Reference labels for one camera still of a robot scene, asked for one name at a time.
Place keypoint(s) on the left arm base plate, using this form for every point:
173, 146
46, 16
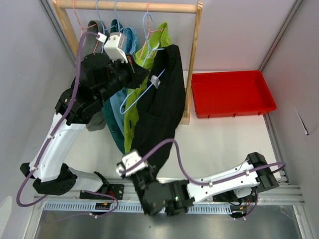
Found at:
114, 190

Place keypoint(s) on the aluminium mounting rail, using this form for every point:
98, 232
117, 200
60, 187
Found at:
283, 195

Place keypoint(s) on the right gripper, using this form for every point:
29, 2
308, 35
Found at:
152, 168

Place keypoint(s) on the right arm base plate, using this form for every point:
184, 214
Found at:
226, 197

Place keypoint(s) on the grey shorts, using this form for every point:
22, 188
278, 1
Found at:
98, 121

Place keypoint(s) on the pink hanger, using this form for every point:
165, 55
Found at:
147, 48
79, 22

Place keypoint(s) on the red plastic bin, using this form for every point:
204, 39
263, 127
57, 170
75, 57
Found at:
231, 94

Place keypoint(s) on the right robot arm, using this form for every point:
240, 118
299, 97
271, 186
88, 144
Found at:
254, 174

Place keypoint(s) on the light blue shorts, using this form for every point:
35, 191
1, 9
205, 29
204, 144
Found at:
132, 46

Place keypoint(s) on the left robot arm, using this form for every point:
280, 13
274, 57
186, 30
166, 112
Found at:
97, 79

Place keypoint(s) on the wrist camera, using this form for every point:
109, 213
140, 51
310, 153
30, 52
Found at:
130, 164
115, 45

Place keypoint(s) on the black shorts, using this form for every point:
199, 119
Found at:
161, 108

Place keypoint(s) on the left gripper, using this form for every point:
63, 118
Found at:
137, 74

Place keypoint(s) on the wooden clothes rack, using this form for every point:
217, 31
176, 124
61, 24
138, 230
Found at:
60, 7

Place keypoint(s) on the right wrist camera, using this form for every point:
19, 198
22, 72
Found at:
130, 164

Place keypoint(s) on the lime green shorts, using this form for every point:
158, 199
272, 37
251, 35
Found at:
131, 117

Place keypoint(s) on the dark green shorts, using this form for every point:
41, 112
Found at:
115, 120

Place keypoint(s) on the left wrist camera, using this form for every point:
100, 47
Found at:
115, 45

